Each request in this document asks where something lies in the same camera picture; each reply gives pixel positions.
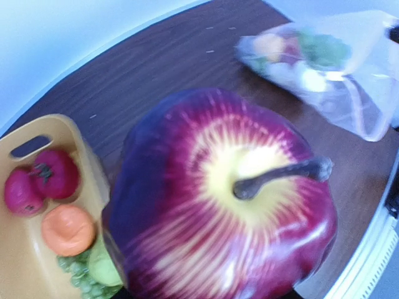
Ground dark purple plush fruit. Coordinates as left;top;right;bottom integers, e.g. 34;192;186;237
102;88;338;298

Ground orange plush fruit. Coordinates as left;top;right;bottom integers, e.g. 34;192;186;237
41;204;96;257

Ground clear zip top bag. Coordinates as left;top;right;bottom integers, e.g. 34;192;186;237
235;10;398;142

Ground yellow plastic basket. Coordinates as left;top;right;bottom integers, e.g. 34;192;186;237
1;114;121;298

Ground red plush tomato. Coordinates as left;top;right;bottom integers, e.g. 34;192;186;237
29;149;80;199

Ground green plush vegetable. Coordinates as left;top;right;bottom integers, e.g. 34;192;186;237
87;235;123;287

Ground green plush grapes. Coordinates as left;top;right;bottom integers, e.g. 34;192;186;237
57;249;115;298

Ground red fruit with stem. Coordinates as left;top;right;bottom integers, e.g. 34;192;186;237
4;168;44;217

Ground front aluminium rail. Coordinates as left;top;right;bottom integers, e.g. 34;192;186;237
325;172;398;299

